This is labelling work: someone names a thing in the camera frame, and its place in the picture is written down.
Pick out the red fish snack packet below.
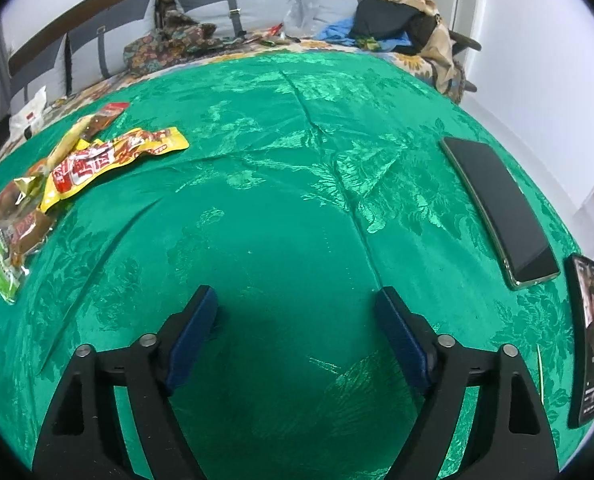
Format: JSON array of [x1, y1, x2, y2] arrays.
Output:
[[79, 102, 130, 140]]

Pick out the clear plastic bag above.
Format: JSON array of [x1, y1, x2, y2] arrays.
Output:
[[283, 0, 325, 38]]

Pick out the blue cloth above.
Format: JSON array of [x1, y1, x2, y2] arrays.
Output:
[[313, 17, 413, 53]]

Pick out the orange brown snack packet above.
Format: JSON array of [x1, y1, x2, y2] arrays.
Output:
[[0, 177, 56, 261]]

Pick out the large yellow snack packet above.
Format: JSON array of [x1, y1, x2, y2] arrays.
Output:
[[39, 126, 190, 213]]

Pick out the smartphone with lit screen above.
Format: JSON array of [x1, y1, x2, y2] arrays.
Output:
[[564, 254, 594, 428]]

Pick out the dark floral cloth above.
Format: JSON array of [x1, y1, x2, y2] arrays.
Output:
[[123, 10, 258, 76]]

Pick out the gold foil snack packet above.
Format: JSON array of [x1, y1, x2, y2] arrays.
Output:
[[12, 160, 52, 201]]

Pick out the floral bedsheet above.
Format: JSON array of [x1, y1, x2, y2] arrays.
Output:
[[7, 35, 470, 126]]

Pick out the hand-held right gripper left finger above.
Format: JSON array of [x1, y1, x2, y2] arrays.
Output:
[[32, 285, 219, 480]]

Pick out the green satin cloth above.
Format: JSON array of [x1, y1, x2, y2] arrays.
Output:
[[0, 52, 585, 480]]

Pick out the black and tan bag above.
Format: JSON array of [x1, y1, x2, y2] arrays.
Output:
[[374, 0, 465, 96]]

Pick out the large black smartphone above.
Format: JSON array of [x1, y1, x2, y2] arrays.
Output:
[[439, 136, 562, 292]]

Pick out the white plastic bag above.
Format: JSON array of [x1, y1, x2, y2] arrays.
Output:
[[8, 85, 48, 141]]

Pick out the black chair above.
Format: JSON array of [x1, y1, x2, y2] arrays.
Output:
[[444, 30, 483, 93]]

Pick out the pale yellow sausage packet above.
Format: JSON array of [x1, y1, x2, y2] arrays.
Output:
[[46, 115, 100, 173]]

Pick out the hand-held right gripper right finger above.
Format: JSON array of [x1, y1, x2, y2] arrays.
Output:
[[374, 286, 560, 480]]

